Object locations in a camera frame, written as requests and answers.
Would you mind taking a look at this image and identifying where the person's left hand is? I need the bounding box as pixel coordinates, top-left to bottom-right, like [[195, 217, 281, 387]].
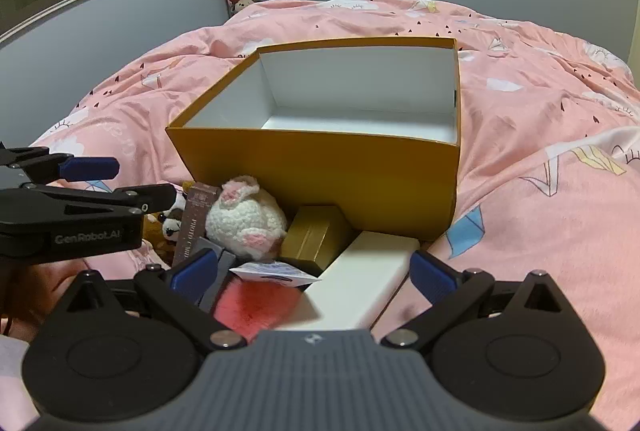
[[0, 259, 83, 337]]

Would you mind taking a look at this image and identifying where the brown card box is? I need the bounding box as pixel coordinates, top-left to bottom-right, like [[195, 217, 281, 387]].
[[172, 181, 223, 269]]

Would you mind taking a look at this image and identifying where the pink printed blanket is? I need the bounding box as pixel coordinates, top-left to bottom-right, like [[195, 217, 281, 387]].
[[0, 0, 640, 417]]

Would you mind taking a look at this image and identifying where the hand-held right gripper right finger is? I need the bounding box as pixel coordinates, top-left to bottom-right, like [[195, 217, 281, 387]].
[[380, 250, 581, 352]]

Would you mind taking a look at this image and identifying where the long white box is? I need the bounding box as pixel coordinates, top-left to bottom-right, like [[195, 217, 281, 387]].
[[272, 230, 421, 332]]

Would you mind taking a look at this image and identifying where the white pink crochet bunny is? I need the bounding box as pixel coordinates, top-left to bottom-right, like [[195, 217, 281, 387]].
[[205, 176, 288, 260]]

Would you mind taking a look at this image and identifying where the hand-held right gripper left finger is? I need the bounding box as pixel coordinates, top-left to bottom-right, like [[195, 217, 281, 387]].
[[50, 248, 246, 353]]

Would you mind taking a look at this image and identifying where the small panda plush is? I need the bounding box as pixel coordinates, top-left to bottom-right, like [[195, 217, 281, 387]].
[[160, 206, 187, 242]]

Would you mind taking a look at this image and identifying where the orange cardboard box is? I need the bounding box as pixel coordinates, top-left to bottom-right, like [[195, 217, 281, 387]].
[[165, 36, 462, 242]]

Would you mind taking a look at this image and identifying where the small gold box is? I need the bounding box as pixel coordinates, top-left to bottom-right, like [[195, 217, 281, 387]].
[[278, 205, 355, 277]]

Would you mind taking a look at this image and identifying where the pink fluffy pompom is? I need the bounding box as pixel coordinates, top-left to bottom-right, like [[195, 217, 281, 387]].
[[212, 283, 306, 344]]

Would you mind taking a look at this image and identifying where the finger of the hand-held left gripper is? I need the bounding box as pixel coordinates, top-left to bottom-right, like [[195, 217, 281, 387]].
[[0, 144, 121, 185], [0, 183, 177, 225]]

